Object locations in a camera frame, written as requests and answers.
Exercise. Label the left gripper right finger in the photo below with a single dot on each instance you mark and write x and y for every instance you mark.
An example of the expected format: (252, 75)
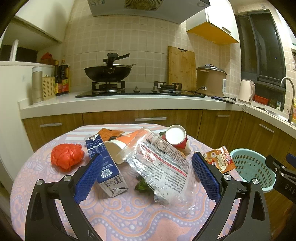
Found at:
(252, 219)

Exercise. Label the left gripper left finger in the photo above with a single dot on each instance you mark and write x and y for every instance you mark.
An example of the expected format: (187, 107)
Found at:
(43, 221)

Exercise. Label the red plastic bag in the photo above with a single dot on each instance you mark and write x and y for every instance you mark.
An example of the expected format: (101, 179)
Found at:
(64, 156)

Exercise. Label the brown snack bag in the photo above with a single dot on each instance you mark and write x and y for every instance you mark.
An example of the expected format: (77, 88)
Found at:
(220, 158)

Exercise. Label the blue white milk carton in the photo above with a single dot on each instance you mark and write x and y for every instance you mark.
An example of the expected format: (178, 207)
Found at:
(109, 177)

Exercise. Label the clear printed plastic wrapper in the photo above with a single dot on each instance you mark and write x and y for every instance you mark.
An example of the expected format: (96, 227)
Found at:
(164, 169)

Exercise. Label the orange white paper cup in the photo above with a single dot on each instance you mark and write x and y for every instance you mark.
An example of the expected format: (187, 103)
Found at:
(126, 144)

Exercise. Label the green leafy vegetable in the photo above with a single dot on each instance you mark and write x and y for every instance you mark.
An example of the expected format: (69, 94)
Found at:
(142, 186)

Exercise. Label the orange snack packet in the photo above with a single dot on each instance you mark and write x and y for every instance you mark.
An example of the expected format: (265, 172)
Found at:
(107, 134)

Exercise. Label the red white paper cup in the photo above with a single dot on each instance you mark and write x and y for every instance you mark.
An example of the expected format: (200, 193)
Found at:
(176, 136)

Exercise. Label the light blue plastic basket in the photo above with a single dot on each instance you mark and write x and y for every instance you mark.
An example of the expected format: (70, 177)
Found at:
(250, 164)

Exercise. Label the patterned pink tablecloth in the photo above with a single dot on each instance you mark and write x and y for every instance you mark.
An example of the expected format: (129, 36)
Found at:
(128, 216)

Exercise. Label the red tray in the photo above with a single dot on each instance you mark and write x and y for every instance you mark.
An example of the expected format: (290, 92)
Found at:
(260, 100)

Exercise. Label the white electric kettle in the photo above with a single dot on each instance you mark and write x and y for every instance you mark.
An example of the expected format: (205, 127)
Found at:
(247, 91)

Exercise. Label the smartphone on counter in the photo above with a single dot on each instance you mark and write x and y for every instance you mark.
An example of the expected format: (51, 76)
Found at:
(222, 99)

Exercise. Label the metal thermos canister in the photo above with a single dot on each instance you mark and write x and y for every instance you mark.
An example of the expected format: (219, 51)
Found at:
(37, 85)

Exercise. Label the dark sauce bottle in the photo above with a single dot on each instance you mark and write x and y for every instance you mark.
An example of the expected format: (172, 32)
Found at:
(58, 81)

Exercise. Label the dark window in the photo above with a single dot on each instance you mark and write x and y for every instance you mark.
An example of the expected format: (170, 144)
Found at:
(262, 55)

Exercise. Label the brown rice cooker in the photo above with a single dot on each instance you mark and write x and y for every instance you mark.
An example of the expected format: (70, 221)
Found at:
(211, 80)

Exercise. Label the beige perforated holder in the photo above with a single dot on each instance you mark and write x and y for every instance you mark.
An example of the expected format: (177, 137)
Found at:
(48, 84)

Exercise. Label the white refrigerator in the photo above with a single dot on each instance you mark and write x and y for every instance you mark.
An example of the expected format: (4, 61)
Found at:
(16, 79)

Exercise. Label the soy sauce bottle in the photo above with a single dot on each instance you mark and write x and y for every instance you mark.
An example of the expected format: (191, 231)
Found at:
(64, 76)

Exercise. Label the black gas stove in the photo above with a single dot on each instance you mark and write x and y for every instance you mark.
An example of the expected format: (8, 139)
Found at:
(118, 88)

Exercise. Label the black wok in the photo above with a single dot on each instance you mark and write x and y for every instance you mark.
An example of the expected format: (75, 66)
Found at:
(109, 71)

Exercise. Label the wooden cutting board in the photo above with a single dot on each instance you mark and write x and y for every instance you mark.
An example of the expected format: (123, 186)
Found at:
(182, 68)

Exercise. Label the white upper cabinet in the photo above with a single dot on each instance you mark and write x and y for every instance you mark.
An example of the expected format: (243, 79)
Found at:
(216, 23)

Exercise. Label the range hood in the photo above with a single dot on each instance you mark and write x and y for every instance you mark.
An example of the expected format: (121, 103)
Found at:
(176, 11)

